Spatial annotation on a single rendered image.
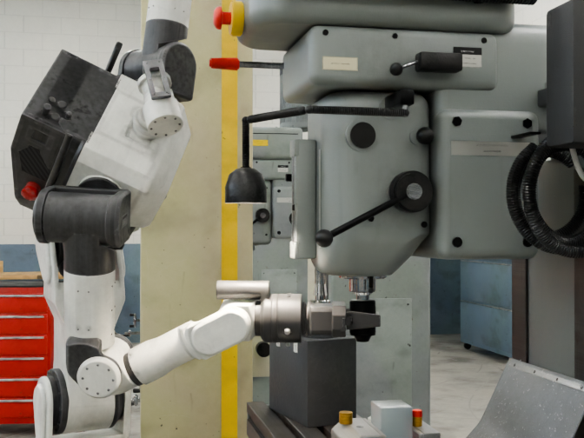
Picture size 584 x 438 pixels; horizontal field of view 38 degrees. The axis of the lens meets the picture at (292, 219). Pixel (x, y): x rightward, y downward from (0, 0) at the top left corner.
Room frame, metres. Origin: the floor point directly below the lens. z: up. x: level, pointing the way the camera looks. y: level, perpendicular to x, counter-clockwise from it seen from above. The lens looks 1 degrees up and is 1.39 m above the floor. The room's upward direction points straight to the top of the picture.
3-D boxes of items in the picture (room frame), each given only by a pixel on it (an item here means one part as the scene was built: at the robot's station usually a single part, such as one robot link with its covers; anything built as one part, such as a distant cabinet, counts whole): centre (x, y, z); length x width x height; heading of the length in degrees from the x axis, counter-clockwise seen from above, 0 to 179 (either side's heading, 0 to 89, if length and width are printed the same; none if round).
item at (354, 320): (1.50, -0.12, 1.23); 0.06 x 0.02 x 0.03; 87
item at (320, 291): (1.90, -0.06, 1.29); 0.03 x 0.03 x 0.11
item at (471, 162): (1.57, -0.32, 1.47); 0.24 x 0.19 x 0.26; 12
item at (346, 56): (1.54, -0.17, 1.68); 0.34 x 0.24 x 0.10; 102
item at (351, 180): (1.53, -0.13, 1.47); 0.21 x 0.19 x 0.32; 12
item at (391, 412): (1.37, -0.16, 1.08); 0.06 x 0.05 x 0.06; 10
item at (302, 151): (1.51, -0.02, 1.45); 0.04 x 0.04 x 0.21; 12
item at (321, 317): (1.53, -0.04, 1.23); 0.13 x 0.12 x 0.10; 177
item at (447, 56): (1.41, -0.22, 1.66); 0.12 x 0.04 x 0.04; 102
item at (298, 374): (1.94, -0.04, 1.07); 0.22 x 0.12 x 0.20; 23
